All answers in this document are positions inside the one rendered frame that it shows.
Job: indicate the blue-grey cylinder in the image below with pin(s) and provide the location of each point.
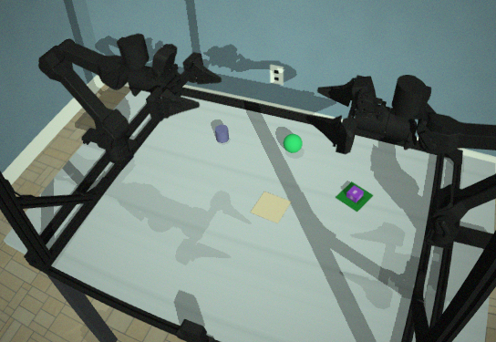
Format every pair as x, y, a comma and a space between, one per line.
222, 133

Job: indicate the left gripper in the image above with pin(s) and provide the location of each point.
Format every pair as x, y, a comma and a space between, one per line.
167, 102

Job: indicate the purple block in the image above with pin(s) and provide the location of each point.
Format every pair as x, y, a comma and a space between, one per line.
354, 194

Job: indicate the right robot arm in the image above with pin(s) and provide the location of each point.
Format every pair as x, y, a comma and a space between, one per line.
438, 134

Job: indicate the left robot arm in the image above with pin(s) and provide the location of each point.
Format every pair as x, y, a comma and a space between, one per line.
110, 124

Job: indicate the green ball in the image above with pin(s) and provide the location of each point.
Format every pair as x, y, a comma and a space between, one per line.
292, 143

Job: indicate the dark green rectangle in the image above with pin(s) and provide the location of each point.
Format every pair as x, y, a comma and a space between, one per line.
354, 205

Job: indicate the pale yellow rectangle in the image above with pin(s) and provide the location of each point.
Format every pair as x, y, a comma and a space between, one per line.
271, 207

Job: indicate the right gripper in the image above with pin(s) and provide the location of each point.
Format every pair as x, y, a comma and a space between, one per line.
343, 94

